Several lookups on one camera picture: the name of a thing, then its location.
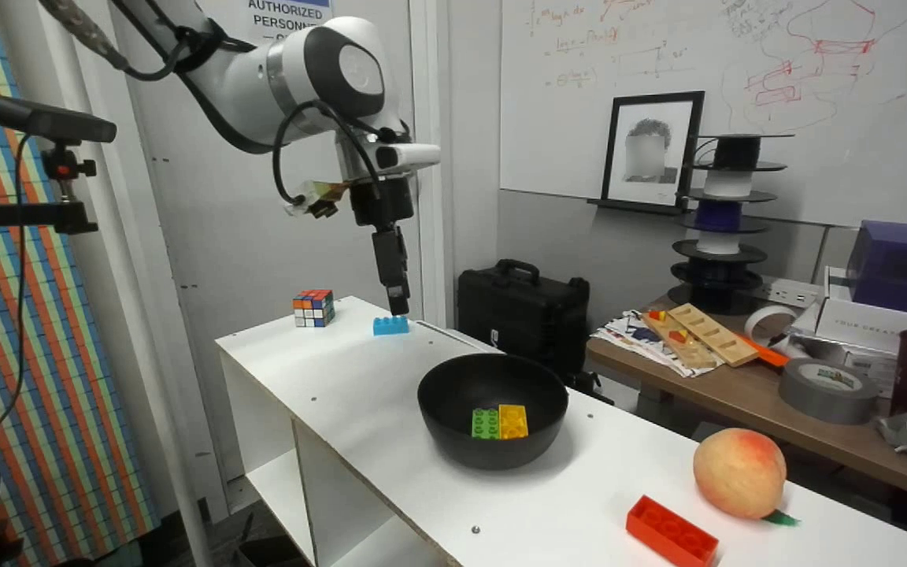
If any green toy block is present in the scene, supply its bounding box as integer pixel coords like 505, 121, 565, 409
471, 408, 505, 440

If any colourful striped curtain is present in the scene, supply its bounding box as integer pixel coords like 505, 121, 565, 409
0, 0, 159, 567

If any yellow toy block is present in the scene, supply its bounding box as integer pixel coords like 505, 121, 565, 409
496, 403, 534, 440

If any black bowl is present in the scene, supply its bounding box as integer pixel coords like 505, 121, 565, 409
416, 350, 571, 474

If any black camera on tripod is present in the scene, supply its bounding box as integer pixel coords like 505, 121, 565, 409
0, 94, 119, 149

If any wooden desk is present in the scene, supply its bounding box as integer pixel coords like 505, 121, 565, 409
584, 334, 907, 515

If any toy peach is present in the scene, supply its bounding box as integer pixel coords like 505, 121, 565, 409
691, 425, 799, 531

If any blue toy block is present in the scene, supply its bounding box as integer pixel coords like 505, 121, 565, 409
373, 311, 412, 336

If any wooden game box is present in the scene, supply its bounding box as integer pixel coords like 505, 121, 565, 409
646, 299, 761, 371

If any white tape roll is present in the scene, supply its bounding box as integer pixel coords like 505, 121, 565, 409
744, 304, 803, 347

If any orange tool handle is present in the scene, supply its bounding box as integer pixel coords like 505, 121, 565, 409
744, 334, 794, 371

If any purple box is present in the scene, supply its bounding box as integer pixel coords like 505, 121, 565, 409
847, 217, 907, 323

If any black hard case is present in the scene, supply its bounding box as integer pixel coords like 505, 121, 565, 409
453, 258, 591, 384

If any stack of filament spools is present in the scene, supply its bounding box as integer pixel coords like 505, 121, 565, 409
664, 131, 797, 314

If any white door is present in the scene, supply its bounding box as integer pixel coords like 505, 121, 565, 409
105, 0, 426, 516

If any whiteboard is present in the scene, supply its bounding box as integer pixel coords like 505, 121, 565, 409
498, 0, 907, 230

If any Rubik's cube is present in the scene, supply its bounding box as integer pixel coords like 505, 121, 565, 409
289, 288, 338, 331

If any authorized personnel sign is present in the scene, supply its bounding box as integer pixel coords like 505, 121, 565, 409
245, 0, 342, 35

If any grey duct tape roll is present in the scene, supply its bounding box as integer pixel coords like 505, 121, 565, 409
778, 356, 881, 425

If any pile of magazines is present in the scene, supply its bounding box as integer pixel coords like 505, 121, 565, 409
589, 307, 726, 380

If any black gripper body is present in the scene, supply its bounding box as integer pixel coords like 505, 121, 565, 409
351, 174, 416, 233

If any white shelf table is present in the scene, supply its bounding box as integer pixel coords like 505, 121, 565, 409
211, 292, 907, 567

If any white cardboard box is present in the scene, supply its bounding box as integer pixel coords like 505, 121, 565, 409
767, 274, 907, 365

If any black framed portrait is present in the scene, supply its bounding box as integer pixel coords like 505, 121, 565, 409
595, 90, 709, 217

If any red toy block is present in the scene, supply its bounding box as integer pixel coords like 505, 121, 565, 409
624, 492, 721, 567

